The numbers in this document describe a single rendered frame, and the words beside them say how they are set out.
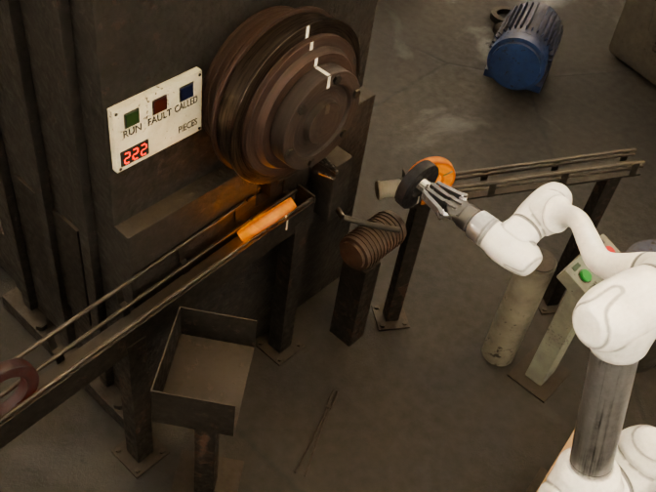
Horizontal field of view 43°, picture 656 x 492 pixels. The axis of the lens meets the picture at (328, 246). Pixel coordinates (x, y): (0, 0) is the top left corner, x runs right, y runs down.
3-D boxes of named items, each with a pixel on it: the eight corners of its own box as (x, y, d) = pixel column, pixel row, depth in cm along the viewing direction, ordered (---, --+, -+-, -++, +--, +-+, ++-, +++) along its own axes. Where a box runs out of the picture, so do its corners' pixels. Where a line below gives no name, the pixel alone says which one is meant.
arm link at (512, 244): (476, 255, 234) (506, 225, 238) (520, 289, 229) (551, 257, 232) (479, 237, 225) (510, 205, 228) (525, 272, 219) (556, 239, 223)
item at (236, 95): (211, 199, 220) (214, 47, 186) (331, 128, 246) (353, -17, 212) (227, 213, 217) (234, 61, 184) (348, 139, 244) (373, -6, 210)
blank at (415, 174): (397, 177, 233) (406, 184, 232) (434, 149, 240) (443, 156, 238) (390, 211, 245) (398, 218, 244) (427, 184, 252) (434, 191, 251)
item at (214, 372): (159, 525, 249) (149, 390, 197) (182, 447, 267) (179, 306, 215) (226, 538, 249) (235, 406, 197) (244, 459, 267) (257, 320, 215)
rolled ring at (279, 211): (296, 208, 227) (290, 198, 227) (239, 245, 228) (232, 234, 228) (298, 204, 246) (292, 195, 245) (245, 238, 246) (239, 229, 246)
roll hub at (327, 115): (266, 177, 214) (273, 88, 194) (339, 133, 230) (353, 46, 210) (281, 188, 212) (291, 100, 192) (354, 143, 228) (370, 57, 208)
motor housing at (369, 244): (320, 333, 305) (339, 230, 266) (359, 302, 317) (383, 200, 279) (347, 354, 300) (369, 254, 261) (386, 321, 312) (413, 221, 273)
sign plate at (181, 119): (111, 169, 197) (106, 107, 184) (196, 125, 212) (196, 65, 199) (118, 174, 197) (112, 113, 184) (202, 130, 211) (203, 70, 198)
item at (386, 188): (374, 190, 266) (375, 177, 262) (401, 186, 268) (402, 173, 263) (378, 203, 263) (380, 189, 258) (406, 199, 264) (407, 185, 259)
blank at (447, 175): (416, 199, 272) (419, 206, 269) (397, 171, 260) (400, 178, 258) (459, 177, 268) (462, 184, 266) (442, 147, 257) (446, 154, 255)
